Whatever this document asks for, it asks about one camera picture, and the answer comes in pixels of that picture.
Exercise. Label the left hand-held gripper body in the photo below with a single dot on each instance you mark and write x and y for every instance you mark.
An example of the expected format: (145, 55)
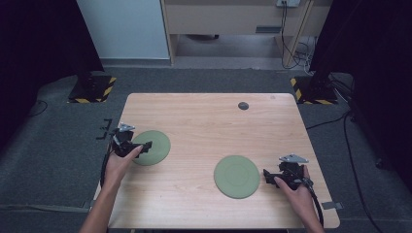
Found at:
(123, 142)

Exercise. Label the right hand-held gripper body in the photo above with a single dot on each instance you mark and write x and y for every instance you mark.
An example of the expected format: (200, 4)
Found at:
(291, 173)

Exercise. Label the small green plate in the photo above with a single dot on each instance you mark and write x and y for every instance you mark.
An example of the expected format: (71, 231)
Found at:
(155, 147)

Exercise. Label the large green plate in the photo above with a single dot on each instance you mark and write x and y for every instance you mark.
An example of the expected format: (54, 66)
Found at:
(237, 176)

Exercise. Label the person's right hand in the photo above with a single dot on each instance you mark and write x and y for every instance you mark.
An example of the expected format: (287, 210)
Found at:
(298, 197)

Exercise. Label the person's left hand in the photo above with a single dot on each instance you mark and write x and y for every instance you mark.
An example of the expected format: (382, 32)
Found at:
(118, 168)

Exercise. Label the grey tape piece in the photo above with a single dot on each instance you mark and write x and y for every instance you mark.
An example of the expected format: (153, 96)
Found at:
(86, 204)
(333, 205)

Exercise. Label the black stand base, striped edge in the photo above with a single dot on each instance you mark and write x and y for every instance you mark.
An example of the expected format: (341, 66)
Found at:
(92, 89)
(312, 92)

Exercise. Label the grey round table grommet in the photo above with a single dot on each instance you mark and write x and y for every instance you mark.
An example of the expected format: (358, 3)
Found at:
(243, 106)

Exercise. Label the white panel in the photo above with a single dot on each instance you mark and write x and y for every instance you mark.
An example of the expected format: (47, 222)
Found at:
(123, 29)

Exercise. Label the black curtain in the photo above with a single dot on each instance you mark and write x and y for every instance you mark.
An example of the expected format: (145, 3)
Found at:
(372, 48)
(35, 48)

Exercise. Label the grey desk label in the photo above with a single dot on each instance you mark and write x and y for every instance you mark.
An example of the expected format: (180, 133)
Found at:
(268, 29)

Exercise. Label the light wooden desk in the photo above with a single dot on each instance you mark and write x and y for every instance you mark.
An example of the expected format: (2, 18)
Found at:
(226, 19)

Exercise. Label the grey power strip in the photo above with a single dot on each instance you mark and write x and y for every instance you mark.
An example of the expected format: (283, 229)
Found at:
(287, 2)

